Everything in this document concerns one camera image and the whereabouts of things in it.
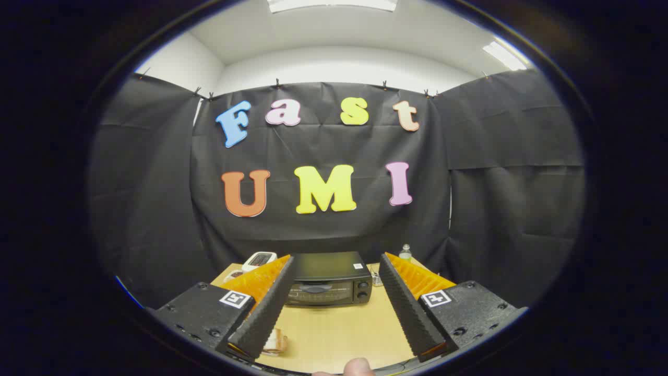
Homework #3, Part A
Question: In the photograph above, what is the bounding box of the white pop-up toaster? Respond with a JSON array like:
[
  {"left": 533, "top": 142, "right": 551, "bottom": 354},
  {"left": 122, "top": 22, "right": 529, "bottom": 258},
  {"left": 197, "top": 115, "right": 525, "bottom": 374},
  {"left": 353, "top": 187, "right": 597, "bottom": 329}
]
[{"left": 242, "top": 252, "right": 278, "bottom": 273}]

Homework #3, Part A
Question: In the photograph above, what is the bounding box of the black toaster oven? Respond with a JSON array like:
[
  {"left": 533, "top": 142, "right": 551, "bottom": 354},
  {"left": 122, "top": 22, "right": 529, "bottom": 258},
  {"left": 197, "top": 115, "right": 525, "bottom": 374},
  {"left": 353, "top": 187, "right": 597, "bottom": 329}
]
[{"left": 284, "top": 252, "right": 374, "bottom": 307}]

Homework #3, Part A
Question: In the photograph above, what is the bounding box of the long ceiling light panel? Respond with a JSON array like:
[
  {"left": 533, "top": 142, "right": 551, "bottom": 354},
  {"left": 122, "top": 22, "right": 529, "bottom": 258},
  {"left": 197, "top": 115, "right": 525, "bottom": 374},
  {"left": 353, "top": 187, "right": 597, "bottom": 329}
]
[{"left": 267, "top": 0, "right": 398, "bottom": 14}]

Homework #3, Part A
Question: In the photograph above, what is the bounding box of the sandwich with lettuce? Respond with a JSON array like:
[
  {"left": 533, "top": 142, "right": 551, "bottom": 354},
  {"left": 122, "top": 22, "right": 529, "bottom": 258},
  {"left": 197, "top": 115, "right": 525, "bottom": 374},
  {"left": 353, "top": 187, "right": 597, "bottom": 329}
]
[{"left": 263, "top": 328, "right": 289, "bottom": 357}]

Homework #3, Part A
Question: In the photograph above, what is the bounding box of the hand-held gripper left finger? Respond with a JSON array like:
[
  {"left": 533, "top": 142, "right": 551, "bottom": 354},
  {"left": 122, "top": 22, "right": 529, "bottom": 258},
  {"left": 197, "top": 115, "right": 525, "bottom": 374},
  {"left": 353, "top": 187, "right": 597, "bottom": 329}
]
[{"left": 151, "top": 254, "right": 296, "bottom": 360}]

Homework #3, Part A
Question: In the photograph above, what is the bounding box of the black backdrop cloth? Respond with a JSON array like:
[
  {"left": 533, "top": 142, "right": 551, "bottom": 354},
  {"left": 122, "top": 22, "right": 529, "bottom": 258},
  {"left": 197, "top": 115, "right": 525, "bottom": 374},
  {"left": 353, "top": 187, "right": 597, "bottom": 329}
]
[{"left": 89, "top": 70, "right": 585, "bottom": 309}]

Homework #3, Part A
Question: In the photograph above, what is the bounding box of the small ceiling light panel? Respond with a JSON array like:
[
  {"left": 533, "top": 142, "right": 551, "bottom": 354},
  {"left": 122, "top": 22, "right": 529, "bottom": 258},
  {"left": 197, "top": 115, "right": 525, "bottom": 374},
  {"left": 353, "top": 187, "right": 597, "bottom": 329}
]
[{"left": 483, "top": 41, "right": 528, "bottom": 71}]

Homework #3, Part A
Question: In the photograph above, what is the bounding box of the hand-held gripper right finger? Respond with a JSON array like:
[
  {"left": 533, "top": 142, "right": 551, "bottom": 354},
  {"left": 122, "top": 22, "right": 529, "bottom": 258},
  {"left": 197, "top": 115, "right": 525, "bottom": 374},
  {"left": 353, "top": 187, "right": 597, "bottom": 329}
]
[{"left": 378, "top": 252, "right": 528, "bottom": 362}]

